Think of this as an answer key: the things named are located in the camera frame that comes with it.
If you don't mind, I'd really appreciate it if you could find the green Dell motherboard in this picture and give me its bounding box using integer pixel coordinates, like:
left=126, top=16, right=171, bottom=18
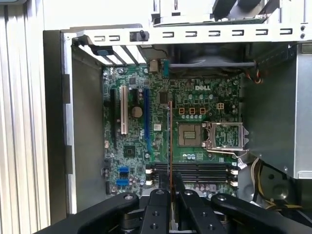
left=101, top=58, right=244, bottom=198

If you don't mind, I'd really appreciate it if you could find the wire locking lever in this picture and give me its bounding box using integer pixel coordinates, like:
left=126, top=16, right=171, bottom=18
left=207, top=148, right=251, bottom=159

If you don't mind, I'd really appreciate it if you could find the white expansion slot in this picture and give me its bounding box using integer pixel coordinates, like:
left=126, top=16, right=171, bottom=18
left=119, top=85, right=129, bottom=135

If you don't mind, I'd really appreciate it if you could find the power supply wire bundle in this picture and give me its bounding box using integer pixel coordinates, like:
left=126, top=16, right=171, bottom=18
left=251, top=157, right=303, bottom=214

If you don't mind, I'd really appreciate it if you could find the black open PC case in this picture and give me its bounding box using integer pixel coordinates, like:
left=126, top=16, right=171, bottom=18
left=42, top=23, right=312, bottom=234

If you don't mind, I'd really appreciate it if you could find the black case fan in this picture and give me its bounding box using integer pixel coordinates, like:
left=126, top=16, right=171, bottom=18
left=168, top=45, right=256, bottom=74

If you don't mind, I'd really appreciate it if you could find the teal port connector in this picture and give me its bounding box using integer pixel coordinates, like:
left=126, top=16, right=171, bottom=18
left=161, top=58, right=169, bottom=78

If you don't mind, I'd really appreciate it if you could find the thin fan wire bundle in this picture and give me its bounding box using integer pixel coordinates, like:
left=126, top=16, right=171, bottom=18
left=245, top=68, right=263, bottom=85

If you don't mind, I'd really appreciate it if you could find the blue expansion slot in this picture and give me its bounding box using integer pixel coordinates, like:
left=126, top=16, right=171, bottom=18
left=143, top=88, right=151, bottom=153

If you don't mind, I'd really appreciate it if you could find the metal socket cover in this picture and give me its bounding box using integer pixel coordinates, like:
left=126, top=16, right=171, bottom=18
left=206, top=121, right=250, bottom=151

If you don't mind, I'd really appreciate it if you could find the grey plastic parts rack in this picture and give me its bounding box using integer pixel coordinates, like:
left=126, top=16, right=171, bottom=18
left=146, top=0, right=312, bottom=28

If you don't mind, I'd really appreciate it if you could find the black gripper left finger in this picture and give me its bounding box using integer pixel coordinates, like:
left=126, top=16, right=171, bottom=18
left=46, top=172, right=171, bottom=234

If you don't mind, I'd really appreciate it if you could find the CPU socket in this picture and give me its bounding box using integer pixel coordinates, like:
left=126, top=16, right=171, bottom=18
left=177, top=121, right=203, bottom=148

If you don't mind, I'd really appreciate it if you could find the long black expansion slot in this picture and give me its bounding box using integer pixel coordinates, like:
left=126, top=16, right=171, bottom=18
left=109, top=89, right=117, bottom=149

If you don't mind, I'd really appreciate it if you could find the black square chipset chip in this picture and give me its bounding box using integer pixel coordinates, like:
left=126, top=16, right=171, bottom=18
left=123, top=145, right=137, bottom=158

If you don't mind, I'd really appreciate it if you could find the grey power supply unit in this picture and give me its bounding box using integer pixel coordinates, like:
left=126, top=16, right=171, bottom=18
left=242, top=42, right=312, bottom=180

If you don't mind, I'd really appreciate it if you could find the black RAM slot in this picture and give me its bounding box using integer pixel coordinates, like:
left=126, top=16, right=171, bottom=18
left=151, top=173, right=232, bottom=179
left=145, top=168, right=238, bottom=175
left=145, top=178, right=238, bottom=186
left=151, top=164, right=232, bottom=170

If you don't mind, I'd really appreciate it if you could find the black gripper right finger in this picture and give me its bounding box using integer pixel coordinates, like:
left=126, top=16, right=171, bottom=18
left=172, top=172, right=312, bottom=234

